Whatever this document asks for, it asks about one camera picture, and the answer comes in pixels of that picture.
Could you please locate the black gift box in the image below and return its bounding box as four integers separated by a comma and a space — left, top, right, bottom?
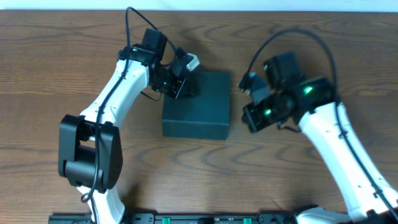
162, 71, 231, 140

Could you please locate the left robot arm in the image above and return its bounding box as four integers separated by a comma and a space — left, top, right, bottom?
58, 44, 200, 223

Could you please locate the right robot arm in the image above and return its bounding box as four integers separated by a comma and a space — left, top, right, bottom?
238, 52, 397, 223

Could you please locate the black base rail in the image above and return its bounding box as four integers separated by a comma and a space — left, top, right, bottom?
48, 212, 299, 224

